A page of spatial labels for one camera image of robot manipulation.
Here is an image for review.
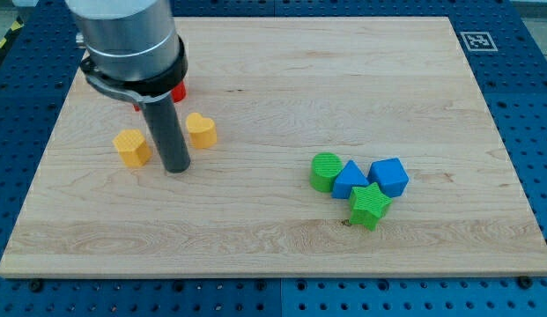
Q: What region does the red block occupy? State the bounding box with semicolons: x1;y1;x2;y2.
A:
141;81;187;103

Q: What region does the green cylinder block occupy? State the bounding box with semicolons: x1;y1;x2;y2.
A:
309;152;343;193

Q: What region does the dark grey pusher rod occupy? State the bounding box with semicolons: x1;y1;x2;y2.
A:
141;92;190;173

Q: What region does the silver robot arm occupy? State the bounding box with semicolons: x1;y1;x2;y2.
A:
65;0;181;81

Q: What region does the blue triangle block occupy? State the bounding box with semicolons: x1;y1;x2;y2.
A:
331;160;369;199

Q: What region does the yellow heart block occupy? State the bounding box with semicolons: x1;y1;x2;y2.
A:
186;113;218;149

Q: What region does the blue cube block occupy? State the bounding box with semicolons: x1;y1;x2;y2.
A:
367;158;410;197

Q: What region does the wooden board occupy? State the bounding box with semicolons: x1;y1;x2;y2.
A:
0;18;547;279

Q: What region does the black clamp ring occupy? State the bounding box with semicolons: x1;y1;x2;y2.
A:
79;35;189;106

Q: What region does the white fiducial marker tag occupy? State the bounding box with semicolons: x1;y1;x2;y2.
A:
461;32;498;52

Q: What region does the green star block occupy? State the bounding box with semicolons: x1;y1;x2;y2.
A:
349;183;393;231

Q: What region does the yellow hexagon block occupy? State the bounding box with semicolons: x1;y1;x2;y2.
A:
113;129;152;167

